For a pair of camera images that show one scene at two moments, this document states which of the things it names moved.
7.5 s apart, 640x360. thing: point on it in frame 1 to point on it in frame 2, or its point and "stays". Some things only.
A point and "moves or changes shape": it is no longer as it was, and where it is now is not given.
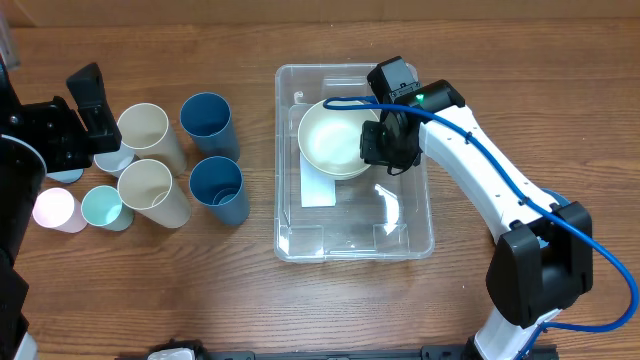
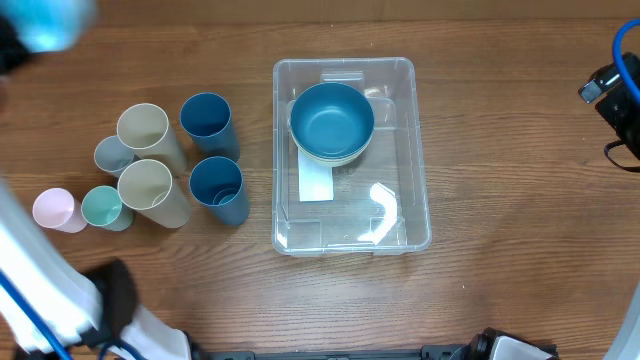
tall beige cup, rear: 144,128 stays
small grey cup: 114,162 stays
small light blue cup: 67,176 to 49,25
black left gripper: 75,146 to 22,52
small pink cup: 56,208 stays
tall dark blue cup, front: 218,183 stays
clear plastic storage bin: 378,215 stays
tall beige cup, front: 148,185 stays
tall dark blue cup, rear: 206,118 stays
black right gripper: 375,155 to 613,109
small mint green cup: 102,206 stays
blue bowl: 561,200 to 332,120
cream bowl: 330,139 moves or changes shape
